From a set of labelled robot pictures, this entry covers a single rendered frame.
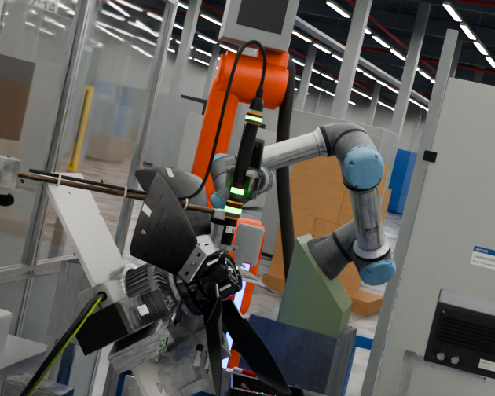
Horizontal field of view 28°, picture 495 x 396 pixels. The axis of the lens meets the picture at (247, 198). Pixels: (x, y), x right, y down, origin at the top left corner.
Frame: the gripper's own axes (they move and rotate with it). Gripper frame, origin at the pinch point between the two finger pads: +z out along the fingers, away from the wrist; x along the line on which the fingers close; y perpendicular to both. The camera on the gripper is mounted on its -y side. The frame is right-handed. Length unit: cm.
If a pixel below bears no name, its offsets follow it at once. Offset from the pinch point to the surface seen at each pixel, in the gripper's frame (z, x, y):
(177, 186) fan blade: -4.2, 16.3, 8.3
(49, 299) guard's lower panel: -67, 70, 61
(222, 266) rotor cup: 12.1, -4.3, 24.0
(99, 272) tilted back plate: 17.3, 25.0, 32.6
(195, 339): -2.1, 1.5, 46.6
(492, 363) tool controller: -35, -76, 37
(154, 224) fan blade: 30.8, 9.8, 16.1
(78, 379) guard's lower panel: -116, 70, 99
